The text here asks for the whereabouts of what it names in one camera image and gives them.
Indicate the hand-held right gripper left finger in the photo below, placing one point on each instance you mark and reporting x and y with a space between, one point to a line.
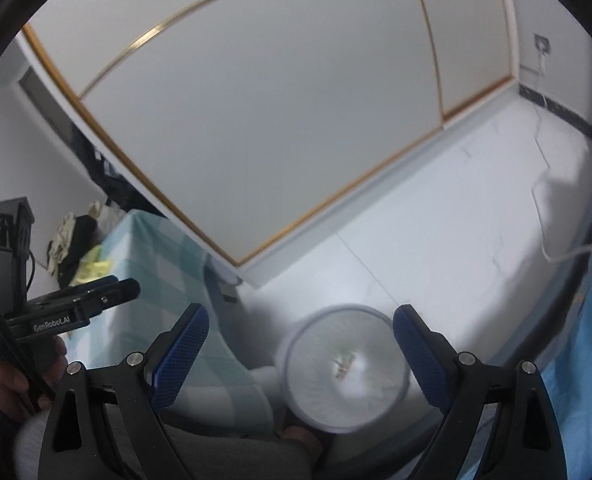
180 355

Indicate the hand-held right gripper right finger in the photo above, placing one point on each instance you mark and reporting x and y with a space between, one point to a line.
421 355

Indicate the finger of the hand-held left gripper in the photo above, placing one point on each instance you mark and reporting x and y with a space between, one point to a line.
95 282
120 292

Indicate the round grey waste bin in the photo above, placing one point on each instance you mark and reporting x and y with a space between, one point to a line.
326 395

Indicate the person's left forearm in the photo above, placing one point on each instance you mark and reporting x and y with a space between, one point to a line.
28 442

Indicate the person's left hand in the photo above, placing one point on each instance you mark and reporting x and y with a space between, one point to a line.
10 385

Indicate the teal checkered cloth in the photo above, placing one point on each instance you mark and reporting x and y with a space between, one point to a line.
150 260

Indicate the black cloth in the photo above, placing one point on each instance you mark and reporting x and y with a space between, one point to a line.
83 232

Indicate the beige cloth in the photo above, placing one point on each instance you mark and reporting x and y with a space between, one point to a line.
60 240

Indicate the white cloth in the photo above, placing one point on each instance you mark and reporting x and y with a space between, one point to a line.
108 217

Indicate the grey table leg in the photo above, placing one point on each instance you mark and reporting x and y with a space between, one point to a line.
224 287

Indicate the dark blurred object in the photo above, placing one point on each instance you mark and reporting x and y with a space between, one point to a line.
113 175

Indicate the blue printed blanket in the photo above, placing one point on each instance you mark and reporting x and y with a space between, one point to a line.
591 360

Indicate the white wardrobe with gold trim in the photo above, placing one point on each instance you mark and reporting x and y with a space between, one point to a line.
276 110

